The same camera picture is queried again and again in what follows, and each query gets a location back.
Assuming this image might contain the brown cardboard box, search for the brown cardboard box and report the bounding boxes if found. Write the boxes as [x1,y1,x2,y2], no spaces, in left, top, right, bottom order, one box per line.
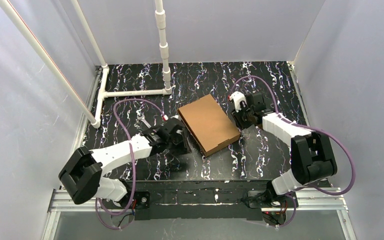
[177,94,241,157]

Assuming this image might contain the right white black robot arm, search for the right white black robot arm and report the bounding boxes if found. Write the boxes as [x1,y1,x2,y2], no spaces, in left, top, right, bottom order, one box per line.
[228,91,338,201]

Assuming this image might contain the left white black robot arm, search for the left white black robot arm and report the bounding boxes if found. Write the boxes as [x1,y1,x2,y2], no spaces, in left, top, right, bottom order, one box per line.
[58,118,191,205]

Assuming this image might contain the silver wrench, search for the silver wrench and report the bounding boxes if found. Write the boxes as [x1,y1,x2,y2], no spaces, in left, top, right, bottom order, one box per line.
[136,113,152,129]

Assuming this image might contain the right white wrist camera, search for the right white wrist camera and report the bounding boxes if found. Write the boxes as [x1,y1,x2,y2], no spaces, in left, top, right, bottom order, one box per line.
[228,91,247,112]

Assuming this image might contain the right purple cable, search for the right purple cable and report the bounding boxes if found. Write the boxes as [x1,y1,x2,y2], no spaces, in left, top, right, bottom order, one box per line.
[228,75,357,228]

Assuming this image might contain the purple cable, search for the purple cable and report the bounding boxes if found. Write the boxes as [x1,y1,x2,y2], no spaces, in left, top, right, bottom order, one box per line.
[94,98,170,231]
[228,75,357,228]

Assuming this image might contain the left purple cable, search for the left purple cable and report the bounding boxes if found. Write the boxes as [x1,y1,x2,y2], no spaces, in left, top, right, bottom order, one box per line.
[94,98,170,231]

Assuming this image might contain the white pvc pipe frame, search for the white pvc pipe frame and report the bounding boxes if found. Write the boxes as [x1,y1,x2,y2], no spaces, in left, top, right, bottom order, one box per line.
[0,0,175,128]

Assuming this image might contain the aluminium rail base frame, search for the aluminium rail base frame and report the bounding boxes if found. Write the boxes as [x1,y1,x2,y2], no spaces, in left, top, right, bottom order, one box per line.
[42,61,359,240]

